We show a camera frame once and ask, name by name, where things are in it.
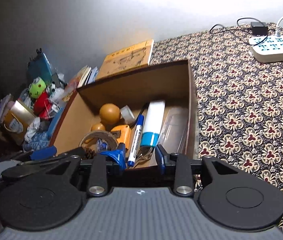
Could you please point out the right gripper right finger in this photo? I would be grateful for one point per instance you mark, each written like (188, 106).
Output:
(177, 167)

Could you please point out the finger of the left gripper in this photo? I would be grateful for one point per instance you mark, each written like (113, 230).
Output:
(44, 153)
(31, 167)

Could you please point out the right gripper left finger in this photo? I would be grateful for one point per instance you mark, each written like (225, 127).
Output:
(107, 162)

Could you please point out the clear plastic case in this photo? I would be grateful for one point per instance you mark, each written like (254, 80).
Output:
(174, 131)

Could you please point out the blue whiteboard marker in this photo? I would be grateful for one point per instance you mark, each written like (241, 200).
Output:
(136, 140)

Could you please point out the large printed tape roll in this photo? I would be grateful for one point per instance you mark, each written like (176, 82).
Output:
(89, 140)

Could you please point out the white tube blue cap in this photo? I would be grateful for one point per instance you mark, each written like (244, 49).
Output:
(153, 123)

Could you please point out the blue checkered cloth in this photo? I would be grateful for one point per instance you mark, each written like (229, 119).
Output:
(42, 138)

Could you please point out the crumpled white paper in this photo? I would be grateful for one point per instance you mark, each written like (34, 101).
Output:
(32, 129)

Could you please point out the pine cone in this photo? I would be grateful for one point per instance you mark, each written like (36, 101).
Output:
(89, 153)

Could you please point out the metal nail clipper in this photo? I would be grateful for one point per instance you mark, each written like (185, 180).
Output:
(143, 155)

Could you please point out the blue correction tape dispenser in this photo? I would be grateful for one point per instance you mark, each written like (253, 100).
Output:
(101, 146)

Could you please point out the white panda plush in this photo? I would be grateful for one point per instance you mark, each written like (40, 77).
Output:
(54, 92)

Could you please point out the orange tape measure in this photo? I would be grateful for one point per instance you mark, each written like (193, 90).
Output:
(122, 134)

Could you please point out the green frog plush toy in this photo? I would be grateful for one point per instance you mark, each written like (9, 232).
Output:
(37, 92)

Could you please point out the small clear tape roll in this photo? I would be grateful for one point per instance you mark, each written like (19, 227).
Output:
(127, 114)

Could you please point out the brown gourd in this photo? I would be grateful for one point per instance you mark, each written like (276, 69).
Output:
(109, 115)

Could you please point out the brown cardboard box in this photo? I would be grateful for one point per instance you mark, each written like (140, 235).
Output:
(172, 82)

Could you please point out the teal pouch with clips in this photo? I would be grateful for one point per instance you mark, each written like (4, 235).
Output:
(39, 66)

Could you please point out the stack of books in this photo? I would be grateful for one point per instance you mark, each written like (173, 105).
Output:
(85, 76)

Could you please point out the floral patterned tablecloth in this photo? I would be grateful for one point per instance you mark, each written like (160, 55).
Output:
(240, 99)

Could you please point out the yellow book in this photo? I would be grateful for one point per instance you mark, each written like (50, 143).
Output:
(126, 59)

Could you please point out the white power strip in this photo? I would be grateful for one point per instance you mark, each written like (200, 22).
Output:
(267, 50)

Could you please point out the black power adapter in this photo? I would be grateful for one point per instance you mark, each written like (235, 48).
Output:
(259, 28)

